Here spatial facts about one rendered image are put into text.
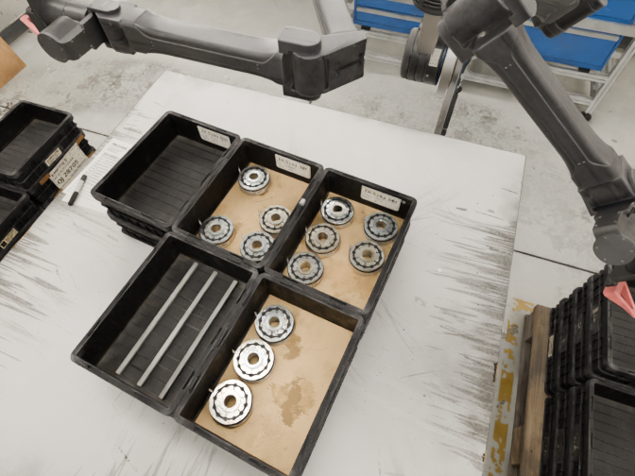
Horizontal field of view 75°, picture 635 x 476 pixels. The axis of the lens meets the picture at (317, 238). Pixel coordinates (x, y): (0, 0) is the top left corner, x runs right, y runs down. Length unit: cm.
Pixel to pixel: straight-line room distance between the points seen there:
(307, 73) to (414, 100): 230
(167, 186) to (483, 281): 107
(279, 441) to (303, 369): 17
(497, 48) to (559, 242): 193
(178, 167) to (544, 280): 181
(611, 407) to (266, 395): 121
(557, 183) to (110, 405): 245
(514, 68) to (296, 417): 85
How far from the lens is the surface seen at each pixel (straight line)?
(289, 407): 108
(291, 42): 72
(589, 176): 81
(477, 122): 295
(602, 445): 177
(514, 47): 68
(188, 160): 151
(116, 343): 124
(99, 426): 135
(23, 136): 247
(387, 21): 298
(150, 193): 146
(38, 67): 386
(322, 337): 112
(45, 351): 149
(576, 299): 192
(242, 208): 133
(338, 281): 118
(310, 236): 122
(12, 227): 221
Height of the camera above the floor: 190
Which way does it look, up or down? 59 degrees down
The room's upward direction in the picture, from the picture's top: 2 degrees counter-clockwise
